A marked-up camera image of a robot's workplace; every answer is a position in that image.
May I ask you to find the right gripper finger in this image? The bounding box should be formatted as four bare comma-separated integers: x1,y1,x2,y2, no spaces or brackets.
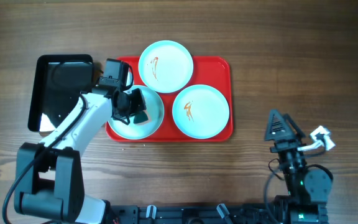
264,110,291,141
283,114,305,139

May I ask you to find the green and orange sponge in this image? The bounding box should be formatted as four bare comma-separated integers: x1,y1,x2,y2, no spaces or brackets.
134,111,149,124

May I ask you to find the light blue plate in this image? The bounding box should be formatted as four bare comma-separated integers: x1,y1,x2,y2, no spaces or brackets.
138,40,194,93
172,84,230,139
106,85,165,140

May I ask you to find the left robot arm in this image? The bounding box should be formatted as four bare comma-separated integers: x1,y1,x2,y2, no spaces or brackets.
2,58,146,223

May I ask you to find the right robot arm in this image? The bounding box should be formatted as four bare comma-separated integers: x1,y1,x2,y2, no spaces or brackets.
263,110,336,224

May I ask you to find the black rectangular tray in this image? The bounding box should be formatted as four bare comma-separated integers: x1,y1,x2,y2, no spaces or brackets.
27,54,94,132

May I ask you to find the red plastic tray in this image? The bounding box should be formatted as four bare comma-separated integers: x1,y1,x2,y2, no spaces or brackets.
105,56,234,142

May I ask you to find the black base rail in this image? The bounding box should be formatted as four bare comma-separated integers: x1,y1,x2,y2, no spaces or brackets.
104,203,329,224

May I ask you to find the left black cable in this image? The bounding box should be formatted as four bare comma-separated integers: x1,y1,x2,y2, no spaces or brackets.
1,58,135,224

